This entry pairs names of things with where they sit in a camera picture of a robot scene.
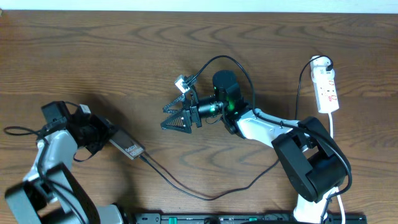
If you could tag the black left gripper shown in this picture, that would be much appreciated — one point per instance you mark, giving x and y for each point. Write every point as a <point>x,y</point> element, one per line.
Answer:
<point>102,128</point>

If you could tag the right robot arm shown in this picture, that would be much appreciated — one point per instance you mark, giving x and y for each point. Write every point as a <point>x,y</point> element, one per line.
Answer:
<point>313,163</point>

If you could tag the white power strip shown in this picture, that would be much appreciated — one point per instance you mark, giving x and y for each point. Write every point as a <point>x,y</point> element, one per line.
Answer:
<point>322,75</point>

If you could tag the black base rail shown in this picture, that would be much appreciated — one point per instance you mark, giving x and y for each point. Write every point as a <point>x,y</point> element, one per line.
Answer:
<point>233,218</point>

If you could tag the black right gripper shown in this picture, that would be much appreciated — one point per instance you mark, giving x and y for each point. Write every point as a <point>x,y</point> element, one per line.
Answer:
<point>190,114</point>

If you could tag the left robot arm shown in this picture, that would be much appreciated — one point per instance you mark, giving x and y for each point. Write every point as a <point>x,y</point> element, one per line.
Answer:
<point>49,193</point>

